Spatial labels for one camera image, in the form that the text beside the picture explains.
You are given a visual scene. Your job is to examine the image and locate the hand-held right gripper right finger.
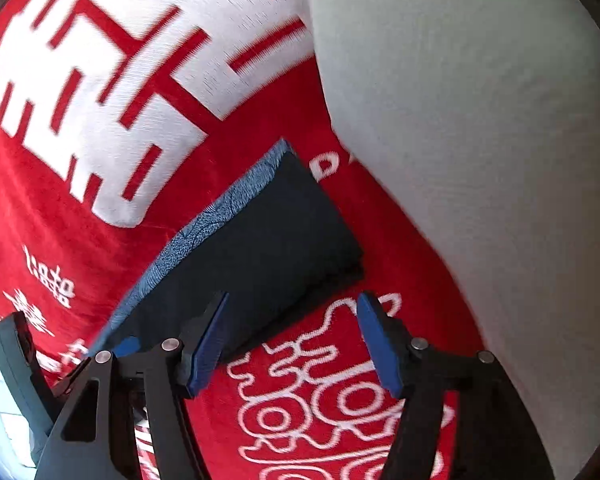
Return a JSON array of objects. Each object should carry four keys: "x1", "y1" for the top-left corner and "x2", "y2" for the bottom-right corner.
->
[{"x1": 356, "y1": 293, "x2": 557, "y2": 480}]

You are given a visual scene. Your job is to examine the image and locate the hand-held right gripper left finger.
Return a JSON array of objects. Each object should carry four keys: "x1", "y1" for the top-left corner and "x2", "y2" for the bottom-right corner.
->
[{"x1": 34, "y1": 291, "x2": 231, "y2": 480}]

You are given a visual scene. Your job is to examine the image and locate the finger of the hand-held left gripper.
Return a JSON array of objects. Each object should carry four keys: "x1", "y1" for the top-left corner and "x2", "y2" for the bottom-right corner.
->
[{"x1": 112, "y1": 336, "x2": 142, "y2": 360}]

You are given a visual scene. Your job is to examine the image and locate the dark navy pants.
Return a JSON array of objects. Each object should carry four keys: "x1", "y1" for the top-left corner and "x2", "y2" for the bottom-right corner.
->
[{"x1": 87, "y1": 137, "x2": 366, "y2": 361}]

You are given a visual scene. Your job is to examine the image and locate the white pillow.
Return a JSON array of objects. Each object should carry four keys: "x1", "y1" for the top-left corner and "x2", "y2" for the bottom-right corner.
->
[{"x1": 305, "y1": 0, "x2": 600, "y2": 480}]

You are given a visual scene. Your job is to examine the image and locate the red printed blanket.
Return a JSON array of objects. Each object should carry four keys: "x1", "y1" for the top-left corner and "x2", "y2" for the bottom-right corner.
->
[{"x1": 0, "y1": 0, "x2": 487, "y2": 480}]

